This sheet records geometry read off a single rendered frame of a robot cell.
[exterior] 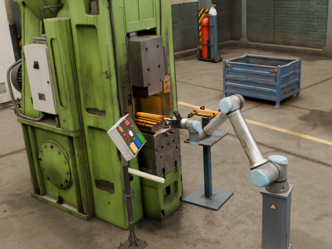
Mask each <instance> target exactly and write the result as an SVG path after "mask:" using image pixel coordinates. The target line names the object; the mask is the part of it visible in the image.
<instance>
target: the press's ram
mask: <svg viewBox="0 0 332 249"><path fill-rule="evenodd" d="M127 43H128V53H129V63H130V74H131V85H133V86H140V87H146V86H148V85H151V84H154V83H157V82H160V81H163V80H165V65H164V50H163V36H149V35H138V37H137V38H132V39H127Z"/></svg>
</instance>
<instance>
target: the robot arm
mask: <svg viewBox="0 0 332 249"><path fill-rule="evenodd" d="M244 104H245V100H244V98H243V97H242V96H241V95H239V94H234V95H232V96H229V97H225V98H224V99H222V100H221V102H220V109H221V112H220V113H219V114H218V115H217V116H216V117H215V118H214V119H213V120H212V121H211V122H210V123H209V124H208V125H207V126H205V127H204V128H203V129H202V130H201V123H200V122H199V121H194V120H189V119H182V117H181V115H180V113H179V112H178V110H175V111H174V112H173V113H174V115H175V117H173V118H172V119H170V118H164V119H165V121H166V124H167V125H168V124H169V123H171V127H174V128H179V129H183V128H184V129H188V130H189V143H190V144H192V145H199V143H200V141H202V140H204V139H206V138H209V137H211V136H212V133H213V132H214V131H215V130H217V129H218V128H219V127H220V126H221V125H222V124H223V123H224V122H225V121H226V120H227V119H229V120H230V123H231V125H232V127H233V129H234V131H235V133H236V135H237V137H238V139H239V141H240V143H241V145H242V147H243V149H244V151H245V153H246V156H247V158H248V160H249V162H250V164H251V166H250V169H251V172H250V175H249V176H250V179H251V181H252V183H253V184H254V185H255V186H257V187H264V186H265V189H266V190H267V191H268V192H271V193H275V194H282V193H286V192H287V191H288V190H289V188H290V187H289V184H288V181H287V171H288V160H287V158H285V157H283V156H280V155H271V156H269V157H268V160H267V159H264V157H263V155H262V153H261V151H260V149H259V147H258V145H257V143H256V141H255V139H254V137H253V135H252V133H251V131H250V128H249V126H248V124H247V122H246V120H245V118H244V116H243V114H242V112H241V109H242V108H243V107H244Z"/></svg>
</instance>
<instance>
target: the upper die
mask: <svg viewBox="0 0 332 249"><path fill-rule="evenodd" d="M162 90H163V86H162V81H160V82H157V83H154V84H151V85H148V86H146V87H140V86H133V85H132V94H138V95H145V96H150V95H153V94H156V93H158V92H161V91H162Z"/></svg>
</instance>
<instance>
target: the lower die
mask: <svg viewBox="0 0 332 249"><path fill-rule="evenodd" d="M134 115H137V114H136V113H134ZM138 116H140V115H138ZM142 117H146V116H142ZM147 118H152V117H147ZM135 119H136V120H137V121H136V120H135V125H136V126H137V127H138V126H139V128H140V129H141V128H143V129H145V128H146V130H149V131H154V132H156V131H158V130H160V129H162V128H164V126H165V120H162V119H158V118H152V119H156V120H161V122H158V121H154V120H149V119H144V118H139V117H135ZM138 120H140V121H138ZM142 121H144V123H143V122H142ZM137 122H138V123H137ZM141 122H142V123H141ZM145 122H146V126H145ZM147 122H148V123H147ZM141 125H142V127H141Z"/></svg>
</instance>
